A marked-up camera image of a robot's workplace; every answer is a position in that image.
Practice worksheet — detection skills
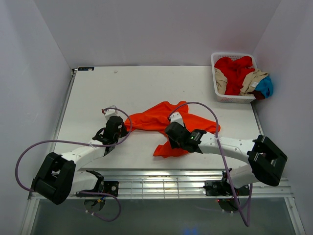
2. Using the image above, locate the orange t-shirt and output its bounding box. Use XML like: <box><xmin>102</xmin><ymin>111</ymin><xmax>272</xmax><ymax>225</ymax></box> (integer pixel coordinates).
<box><xmin>124</xmin><ymin>100</ymin><xmax>221</xmax><ymax>159</ymax></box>

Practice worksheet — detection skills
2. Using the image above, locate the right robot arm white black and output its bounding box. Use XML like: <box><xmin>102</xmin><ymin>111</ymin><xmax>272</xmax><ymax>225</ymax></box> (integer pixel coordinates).
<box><xmin>165</xmin><ymin>122</ymin><xmax>288</xmax><ymax>196</ymax></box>

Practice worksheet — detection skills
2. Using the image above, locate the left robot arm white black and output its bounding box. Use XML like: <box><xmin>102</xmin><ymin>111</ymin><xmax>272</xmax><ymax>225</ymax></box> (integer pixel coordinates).
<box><xmin>31</xmin><ymin>116</ymin><xmax>128</xmax><ymax>205</ymax></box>

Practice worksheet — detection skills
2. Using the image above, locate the white plastic laundry basket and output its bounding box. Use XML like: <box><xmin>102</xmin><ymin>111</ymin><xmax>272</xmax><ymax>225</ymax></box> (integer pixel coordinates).
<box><xmin>211</xmin><ymin>52</ymin><xmax>257</xmax><ymax>104</ymax></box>

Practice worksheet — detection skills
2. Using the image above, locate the blue label sticker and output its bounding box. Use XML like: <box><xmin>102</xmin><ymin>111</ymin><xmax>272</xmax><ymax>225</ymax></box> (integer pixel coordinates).
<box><xmin>77</xmin><ymin>67</ymin><xmax>94</xmax><ymax>71</ymax></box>

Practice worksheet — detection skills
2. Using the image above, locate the red t-shirt in basket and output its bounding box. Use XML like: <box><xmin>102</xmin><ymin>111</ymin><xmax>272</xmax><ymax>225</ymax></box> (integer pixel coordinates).
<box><xmin>214</xmin><ymin>55</ymin><xmax>255</xmax><ymax>96</ymax></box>

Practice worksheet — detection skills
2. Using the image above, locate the dark red t-shirt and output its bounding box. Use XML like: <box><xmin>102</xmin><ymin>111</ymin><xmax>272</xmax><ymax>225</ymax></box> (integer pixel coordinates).
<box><xmin>252</xmin><ymin>90</ymin><xmax>265</xmax><ymax>100</ymax></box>

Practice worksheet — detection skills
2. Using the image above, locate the beige t-shirt in basket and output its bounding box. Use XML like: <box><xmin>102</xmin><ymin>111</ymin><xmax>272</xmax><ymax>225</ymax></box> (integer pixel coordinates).
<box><xmin>214</xmin><ymin>68</ymin><xmax>269</xmax><ymax>96</ymax></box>

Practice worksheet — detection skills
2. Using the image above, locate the blue t-shirt in basket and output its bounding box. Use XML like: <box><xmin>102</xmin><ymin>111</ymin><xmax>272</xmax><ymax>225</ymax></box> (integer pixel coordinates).
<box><xmin>255</xmin><ymin>76</ymin><xmax>273</xmax><ymax>98</ymax></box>

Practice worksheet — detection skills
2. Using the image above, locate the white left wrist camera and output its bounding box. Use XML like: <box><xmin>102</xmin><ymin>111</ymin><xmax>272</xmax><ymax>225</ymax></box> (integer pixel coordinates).
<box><xmin>101</xmin><ymin>105</ymin><xmax>118</xmax><ymax>121</ymax></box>

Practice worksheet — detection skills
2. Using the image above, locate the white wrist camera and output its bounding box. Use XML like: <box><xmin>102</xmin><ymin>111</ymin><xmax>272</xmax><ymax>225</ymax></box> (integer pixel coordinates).
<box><xmin>101</xmin><ymin>105</ymin><xmax>118</xmax><ymax>121</ymax></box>
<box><xmin>169</xmin><ymin>112</ymin><xmax>185</xmax><ymax>127</ymax></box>

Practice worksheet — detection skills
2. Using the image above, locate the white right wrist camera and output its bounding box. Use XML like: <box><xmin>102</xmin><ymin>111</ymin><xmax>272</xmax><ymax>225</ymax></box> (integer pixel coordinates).
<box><xmin>169</xmin><ymin>112</ymin><xmax>185</xmax><ymax>127</ymax></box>

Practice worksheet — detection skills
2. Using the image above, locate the aluminium frame rail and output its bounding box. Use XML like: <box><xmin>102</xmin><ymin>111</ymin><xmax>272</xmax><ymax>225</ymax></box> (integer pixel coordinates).
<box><xmin>28</xmin><ymin>168</ymin><xmax>294</xmax><ymax>199</ymax></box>

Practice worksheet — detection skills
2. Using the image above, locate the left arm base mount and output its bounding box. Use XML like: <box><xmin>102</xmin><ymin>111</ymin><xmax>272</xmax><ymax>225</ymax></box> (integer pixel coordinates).
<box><xmin>75</xmin><ymin>181</ymin><xmax>119</xmax><ymax>197</ymax></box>

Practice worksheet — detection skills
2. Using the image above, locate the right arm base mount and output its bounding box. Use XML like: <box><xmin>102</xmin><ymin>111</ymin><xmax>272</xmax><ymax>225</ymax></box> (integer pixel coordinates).
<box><xmin>203</xmin><ymin>171</ymin><xmax>249</xmax><ymax>196</ymax></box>

